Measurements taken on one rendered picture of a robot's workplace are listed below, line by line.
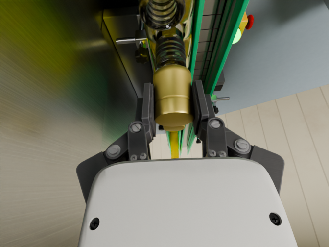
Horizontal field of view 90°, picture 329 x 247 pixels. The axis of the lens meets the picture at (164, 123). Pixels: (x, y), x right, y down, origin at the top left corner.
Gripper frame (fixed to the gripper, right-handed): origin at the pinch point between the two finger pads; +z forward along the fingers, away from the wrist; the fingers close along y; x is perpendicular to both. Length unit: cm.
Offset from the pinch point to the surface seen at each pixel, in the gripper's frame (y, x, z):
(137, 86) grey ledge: -13, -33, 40
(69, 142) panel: -12.0, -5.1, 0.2
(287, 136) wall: 138, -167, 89
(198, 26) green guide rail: 5.7, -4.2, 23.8
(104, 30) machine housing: -14.9, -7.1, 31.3
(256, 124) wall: 115, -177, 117
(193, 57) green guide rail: 5.8, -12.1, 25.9
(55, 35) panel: -12.2, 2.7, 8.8
